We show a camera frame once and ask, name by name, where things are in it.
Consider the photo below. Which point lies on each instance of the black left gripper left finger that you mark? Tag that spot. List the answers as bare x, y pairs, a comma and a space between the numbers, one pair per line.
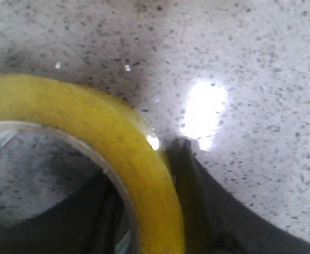
92, 220

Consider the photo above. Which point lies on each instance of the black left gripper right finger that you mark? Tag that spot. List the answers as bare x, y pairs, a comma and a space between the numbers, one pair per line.
214, 220

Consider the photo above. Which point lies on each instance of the yellow clear tape roll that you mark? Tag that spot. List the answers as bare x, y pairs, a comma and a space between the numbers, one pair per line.
113, 134

